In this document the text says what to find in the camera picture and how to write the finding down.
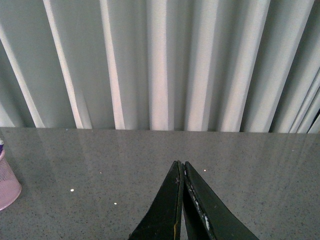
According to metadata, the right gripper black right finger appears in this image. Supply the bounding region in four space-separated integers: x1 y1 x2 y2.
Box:
183 161 257 240

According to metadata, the pink mesh pen cup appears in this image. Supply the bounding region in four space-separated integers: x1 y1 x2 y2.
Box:
0 149 22 211

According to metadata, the purple marker pen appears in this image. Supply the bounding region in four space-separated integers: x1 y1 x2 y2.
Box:
0 139 4 155

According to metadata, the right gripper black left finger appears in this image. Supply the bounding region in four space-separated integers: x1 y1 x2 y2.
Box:
129 161 185 240

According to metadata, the grey pleated curtain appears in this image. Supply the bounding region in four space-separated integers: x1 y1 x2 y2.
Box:
0 0 320 133

